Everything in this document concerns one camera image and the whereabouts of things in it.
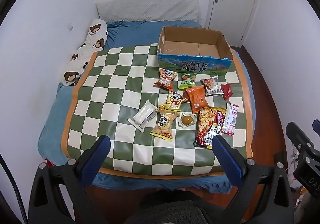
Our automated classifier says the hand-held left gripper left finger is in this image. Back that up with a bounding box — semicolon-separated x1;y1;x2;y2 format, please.
29;135;112;224

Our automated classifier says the dark fuzzy clothing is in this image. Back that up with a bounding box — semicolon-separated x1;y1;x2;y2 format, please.
129;188;227;224

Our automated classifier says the black cable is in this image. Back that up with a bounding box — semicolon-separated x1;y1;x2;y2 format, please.
0;155;28;224

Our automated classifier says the floor clutter pile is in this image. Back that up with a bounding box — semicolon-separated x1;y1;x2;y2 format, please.
287;181;312;213

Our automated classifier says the orange panda snack packet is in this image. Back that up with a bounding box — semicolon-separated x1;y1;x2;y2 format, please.
153;68;178;91

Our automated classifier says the green fruit candy packet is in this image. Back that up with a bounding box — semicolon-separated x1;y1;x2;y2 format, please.
178;72;197;90

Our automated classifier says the plain white snack packet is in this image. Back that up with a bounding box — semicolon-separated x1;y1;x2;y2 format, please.
128;99;158;132

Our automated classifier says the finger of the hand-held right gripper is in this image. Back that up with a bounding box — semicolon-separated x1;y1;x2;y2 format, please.
312;119;320;137
286;122;314;150

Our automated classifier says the white quilted headboard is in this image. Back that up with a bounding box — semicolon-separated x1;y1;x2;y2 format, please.
96;0;202;22

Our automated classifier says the white pink stick packet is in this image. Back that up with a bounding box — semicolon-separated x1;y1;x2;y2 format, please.
221;103;239;136

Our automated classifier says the large red snack packet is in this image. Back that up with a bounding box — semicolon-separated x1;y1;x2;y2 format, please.
194;106;227;150

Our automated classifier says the white oat cookie packet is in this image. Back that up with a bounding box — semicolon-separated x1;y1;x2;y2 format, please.
201;75;224;96

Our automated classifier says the light blue blanket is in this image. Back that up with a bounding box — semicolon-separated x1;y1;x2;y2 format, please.
37;81;84;166

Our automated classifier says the yellow panda snack packet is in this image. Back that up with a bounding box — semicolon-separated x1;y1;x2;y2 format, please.
158;91;188;112

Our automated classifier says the small red snack packet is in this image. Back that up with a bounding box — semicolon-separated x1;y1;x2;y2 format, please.
220;84;234;100

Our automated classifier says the blue printed cardboard box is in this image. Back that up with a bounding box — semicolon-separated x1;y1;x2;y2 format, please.
157;26;233;78

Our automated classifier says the white bear print pillow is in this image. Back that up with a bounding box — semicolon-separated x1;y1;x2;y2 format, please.
61;19;108;87

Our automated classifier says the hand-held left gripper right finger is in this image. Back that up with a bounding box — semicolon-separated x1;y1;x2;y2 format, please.
211;134;294;224

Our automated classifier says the yellow biscuit packet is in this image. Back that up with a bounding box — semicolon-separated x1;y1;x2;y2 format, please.
150;109;181;142

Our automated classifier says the green white checkered mat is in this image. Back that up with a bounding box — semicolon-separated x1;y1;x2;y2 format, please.
61;45;253;177

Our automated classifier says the clear egg yolk pastry packet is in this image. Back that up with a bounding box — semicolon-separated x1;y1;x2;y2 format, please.
178;112;198;129

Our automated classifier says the white door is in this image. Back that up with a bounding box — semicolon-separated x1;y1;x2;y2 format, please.
204;0;265;48

